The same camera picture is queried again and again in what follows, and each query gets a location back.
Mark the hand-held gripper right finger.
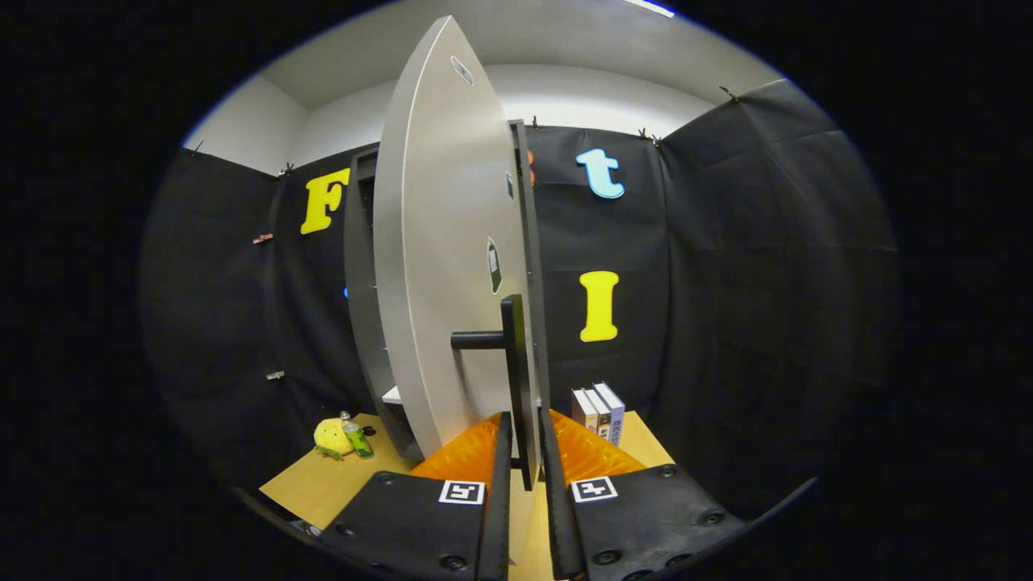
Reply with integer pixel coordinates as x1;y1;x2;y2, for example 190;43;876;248
537;408;747;581

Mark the beige shoe cabinet door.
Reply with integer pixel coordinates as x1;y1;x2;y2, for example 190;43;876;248
373;15;540;461

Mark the black backdrop cloth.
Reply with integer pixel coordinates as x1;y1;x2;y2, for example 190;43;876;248
139;78;901;517

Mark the black door handle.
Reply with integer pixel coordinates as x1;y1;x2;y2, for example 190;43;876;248
450;294;540;491

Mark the yellow pineapple plush toy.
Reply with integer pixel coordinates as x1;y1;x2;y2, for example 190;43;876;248
313;417;356;462

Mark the white book blue print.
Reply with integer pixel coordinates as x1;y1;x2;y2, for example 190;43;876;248
593;382;626;447

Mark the green label water bottle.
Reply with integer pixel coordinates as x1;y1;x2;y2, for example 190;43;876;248
340;411;375;460

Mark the grey shoe cabinet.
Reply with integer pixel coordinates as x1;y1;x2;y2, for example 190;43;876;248
343;119;551;462

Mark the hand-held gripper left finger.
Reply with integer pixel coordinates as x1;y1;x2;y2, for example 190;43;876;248
319;412;515;581

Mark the white hardcover book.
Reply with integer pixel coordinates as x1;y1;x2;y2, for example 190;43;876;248
584;387;613;441
571;388;599;434

